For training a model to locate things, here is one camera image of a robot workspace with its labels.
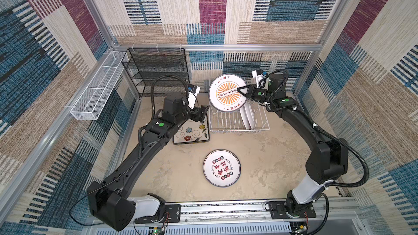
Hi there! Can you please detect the aluminium mounting rail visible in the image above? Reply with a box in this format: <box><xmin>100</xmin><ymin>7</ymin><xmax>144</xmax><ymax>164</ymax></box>
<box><xmin>120</xmin><ymin>197</ymin><xmax>372</xmax><ymax>235</ymax></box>

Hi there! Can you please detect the black wire shelf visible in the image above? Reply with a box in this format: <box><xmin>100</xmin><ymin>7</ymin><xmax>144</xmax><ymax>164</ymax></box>
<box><xmin>122</xmin><ymin>48</ymin><xmax>190</xmax><ymax>97</ymax></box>

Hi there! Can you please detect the white wire dish rack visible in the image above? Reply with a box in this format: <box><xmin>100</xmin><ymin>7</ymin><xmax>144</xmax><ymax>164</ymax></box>
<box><xmin>209</xmin><ymin>99</ymin><xmax>270</xmax><ymax>133</ymax></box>

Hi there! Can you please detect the white round plate three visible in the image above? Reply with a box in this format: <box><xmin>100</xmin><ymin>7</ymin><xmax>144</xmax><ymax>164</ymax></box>
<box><xmin>239</xmin><ymin>107</ymin><xmax>251</xmax><ymax>130</ymax></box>

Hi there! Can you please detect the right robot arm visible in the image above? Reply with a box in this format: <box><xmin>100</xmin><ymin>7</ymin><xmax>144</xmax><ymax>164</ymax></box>
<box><xmin>237</xmin><ymin>70</ymin><xmax>370</xmax><ymax>218</ymax></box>

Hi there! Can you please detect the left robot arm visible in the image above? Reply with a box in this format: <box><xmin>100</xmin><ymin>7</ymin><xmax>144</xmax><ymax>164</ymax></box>
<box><xmin>87</xmin><ymin>94</ymin><xmax>209</xmax><ymax>231</ymax></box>

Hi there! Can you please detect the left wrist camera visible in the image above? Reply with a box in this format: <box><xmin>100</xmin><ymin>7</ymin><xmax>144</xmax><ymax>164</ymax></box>
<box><xmin>187</xmin><ymin>83</ymin><xmax>200</xmax><ymax>108</ymax></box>

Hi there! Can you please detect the white mesh wall basket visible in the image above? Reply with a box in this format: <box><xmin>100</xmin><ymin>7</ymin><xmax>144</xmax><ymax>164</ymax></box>
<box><xmin>70</xmin><ymin>51</ymin><xmax>125</xmax><ymax>121</ymax></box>

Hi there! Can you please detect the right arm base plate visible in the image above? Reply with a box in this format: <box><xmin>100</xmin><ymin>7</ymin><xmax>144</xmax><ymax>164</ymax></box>
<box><xmin>265</xmin><ymin>200</ymin><xmax>317</xmax><ymax>219</ymax></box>

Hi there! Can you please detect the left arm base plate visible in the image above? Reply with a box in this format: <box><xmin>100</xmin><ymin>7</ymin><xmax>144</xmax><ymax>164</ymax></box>
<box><xmin>134</xmin><ymin>204</ymin><xmax>181</xmax><ymax>224</ymax></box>

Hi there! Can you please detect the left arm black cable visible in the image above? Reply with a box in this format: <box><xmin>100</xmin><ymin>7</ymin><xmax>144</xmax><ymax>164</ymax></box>
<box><xmin>149</xmin><ymin>74</ymin><xmax>190</xmax><ymax>118</ymax></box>

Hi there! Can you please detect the white round plate two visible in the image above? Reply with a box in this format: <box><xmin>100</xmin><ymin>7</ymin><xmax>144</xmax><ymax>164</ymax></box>
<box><xmin>209</xmin><ymin>74</ymin><xmax>247</xmax><ymax>113</ymax></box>

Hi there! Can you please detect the white round plate four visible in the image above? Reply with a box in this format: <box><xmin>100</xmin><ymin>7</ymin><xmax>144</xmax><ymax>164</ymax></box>
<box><xmin>244</xmin><ymin>101</ymin><xmax>257</xmax><ymax>130</ymax></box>

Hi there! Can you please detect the white round plate one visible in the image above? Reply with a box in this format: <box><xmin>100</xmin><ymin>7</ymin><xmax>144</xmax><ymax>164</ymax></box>
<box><xmin>202</xmin><ymin>149</ymin><xmax>241</xmax><ymax>188</ymax></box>

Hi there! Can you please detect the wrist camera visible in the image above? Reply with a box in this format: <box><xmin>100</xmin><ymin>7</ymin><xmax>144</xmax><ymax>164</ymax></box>
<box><xmin>187</xmin><ymin>83</ymin><xmax>200</xmax><ymax>108</ymax></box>
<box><xmin>252</xmin><ymin>69</ymin><xmax>268</xmax><ymax>89</ymax></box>

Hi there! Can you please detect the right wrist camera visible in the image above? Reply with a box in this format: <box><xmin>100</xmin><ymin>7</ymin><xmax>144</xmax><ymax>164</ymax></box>
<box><xmin>252</xmin><ymin>69</ymin><xmax>268</xmax><ymax>89</ymax></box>

